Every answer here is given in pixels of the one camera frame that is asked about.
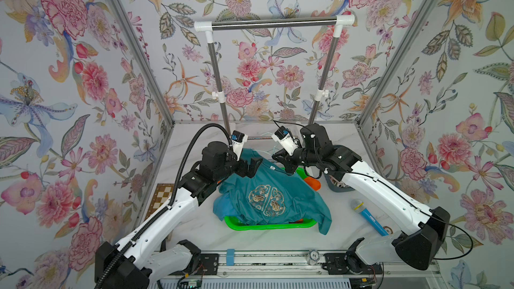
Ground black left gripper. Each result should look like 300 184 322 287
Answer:
213 150 264 183

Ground orange garment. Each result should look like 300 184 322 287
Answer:
296 168 321 191

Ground teal embroidered t-shirt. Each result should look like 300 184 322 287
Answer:
219 149 332 235

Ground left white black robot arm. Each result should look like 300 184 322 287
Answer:
95 123 262 288

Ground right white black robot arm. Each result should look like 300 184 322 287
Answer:
272 121 451 273

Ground blue garment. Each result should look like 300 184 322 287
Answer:
213 194 237 221

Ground dark teal clothespin bin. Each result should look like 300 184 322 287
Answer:
323 173 354 193

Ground bright green plastic tray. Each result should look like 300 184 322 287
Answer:
224 216 316 231

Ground blue toy microphone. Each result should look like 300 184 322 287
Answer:
351 199 389 236

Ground wooden chessboard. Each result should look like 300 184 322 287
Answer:
145 183 174 219

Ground metal clothes rack white joints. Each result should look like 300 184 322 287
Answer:
193 13 356 141

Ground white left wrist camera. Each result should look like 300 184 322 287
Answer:
230 130 248 161

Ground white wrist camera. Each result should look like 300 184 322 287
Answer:
272 126 301 156
230 130 248 161

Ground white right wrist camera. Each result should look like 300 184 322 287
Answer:
272 126 301 156

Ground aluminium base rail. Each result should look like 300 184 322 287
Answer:
148 249 439 289

